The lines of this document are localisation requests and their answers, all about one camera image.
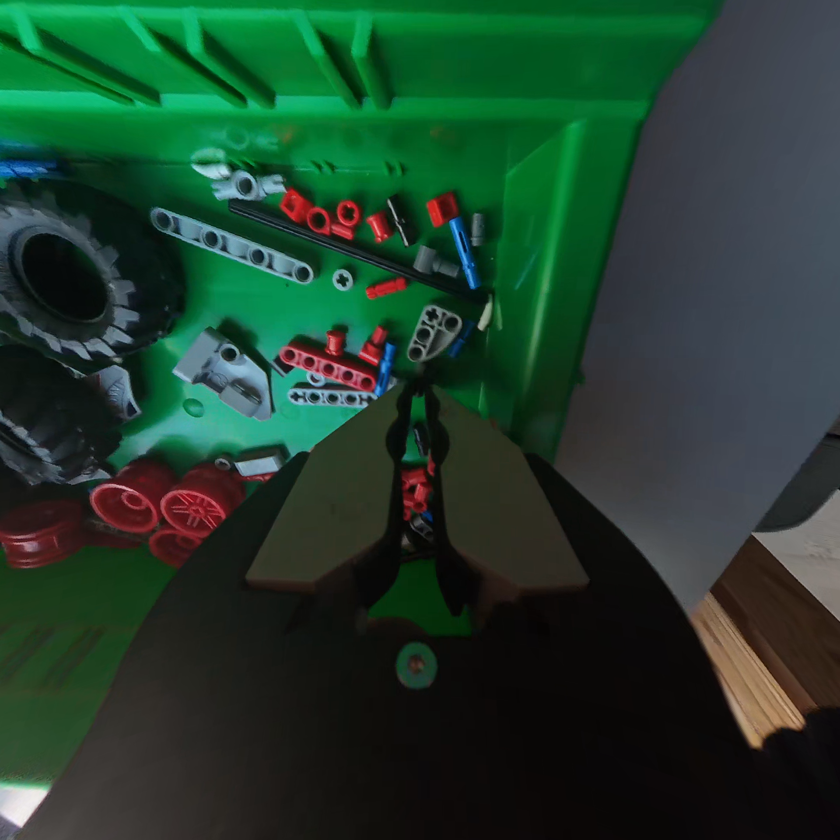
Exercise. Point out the long black lego axle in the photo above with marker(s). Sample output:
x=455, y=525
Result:
x=354, y=253

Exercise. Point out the thin grey lego beam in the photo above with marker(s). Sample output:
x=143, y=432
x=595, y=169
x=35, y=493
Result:
x=328, y=397

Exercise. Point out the small grey lego sleeve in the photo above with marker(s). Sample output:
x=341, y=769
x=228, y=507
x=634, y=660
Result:
x=477, y=228

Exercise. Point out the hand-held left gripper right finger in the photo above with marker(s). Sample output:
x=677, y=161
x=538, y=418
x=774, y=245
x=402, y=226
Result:
x=505, y=518

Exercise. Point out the dark grey furniture base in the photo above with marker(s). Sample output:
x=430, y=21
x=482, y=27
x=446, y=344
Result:
x=807, y=485

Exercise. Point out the small round grey lego bush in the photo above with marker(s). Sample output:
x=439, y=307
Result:
x=342, y=279

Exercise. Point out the small grey lego block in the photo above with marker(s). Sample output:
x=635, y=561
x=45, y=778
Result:
x=259, y=463

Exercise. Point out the red lego beam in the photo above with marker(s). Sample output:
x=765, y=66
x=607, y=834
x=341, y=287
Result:
x=328, y=367

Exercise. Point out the green plastic tray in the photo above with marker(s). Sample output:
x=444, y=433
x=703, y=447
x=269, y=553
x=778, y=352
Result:
x=216, y=308

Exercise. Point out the grey lego elbow connector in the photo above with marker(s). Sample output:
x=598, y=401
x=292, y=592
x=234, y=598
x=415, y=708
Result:
x=434, y=261

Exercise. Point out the black lego tire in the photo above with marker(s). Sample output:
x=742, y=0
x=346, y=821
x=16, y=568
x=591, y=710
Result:
x=52, y=420
x=131, y=308

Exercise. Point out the long grey lego beam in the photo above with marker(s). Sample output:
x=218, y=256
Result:
x=229, y=245

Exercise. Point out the grey lego cross connector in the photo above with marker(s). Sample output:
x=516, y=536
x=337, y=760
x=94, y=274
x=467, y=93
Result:
x=246, y=186

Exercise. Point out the red lego wheel rim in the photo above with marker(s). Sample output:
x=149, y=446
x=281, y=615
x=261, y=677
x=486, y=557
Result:
x=39, y=535
x=172, y=548
x=197, y=505
x=124, y=502

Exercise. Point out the black lego connector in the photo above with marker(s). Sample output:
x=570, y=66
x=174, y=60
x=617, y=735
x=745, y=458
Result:
x=400, y=220

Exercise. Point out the grey lego panel piece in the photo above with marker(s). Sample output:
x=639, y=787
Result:
x=216, y=367

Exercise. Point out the grey triangular lego liftarm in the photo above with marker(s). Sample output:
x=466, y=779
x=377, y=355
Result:
x=433, y=334

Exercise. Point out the grey curved lego piece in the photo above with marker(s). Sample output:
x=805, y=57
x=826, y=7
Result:
x=121, y=394

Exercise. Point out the group of small red lego pieces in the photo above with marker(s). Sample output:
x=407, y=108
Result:
x=344, y=220

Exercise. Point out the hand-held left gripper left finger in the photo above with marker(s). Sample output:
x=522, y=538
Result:
x=328, y=512

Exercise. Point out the long blue lego axle pin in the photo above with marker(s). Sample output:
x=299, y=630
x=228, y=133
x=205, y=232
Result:
x=464, y=253

